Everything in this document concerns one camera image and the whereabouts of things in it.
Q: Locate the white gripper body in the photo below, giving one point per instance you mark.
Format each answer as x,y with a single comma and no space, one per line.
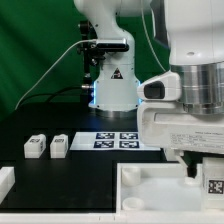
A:
167,125

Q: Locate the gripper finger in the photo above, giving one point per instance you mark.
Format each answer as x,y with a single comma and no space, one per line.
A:
179,157

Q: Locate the white square table top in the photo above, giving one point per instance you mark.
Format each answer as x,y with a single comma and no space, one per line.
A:
160,187

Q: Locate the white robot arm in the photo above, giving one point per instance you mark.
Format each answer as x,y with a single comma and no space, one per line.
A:
183,108

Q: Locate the white marker sheet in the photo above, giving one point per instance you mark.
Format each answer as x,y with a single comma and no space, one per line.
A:
109,141

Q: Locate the white left obstacle block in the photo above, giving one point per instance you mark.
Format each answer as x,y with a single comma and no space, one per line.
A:
7,180

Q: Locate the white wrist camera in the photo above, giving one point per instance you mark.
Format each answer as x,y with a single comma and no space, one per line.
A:
165,87

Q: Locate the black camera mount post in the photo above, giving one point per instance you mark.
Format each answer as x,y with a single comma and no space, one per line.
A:
91,57

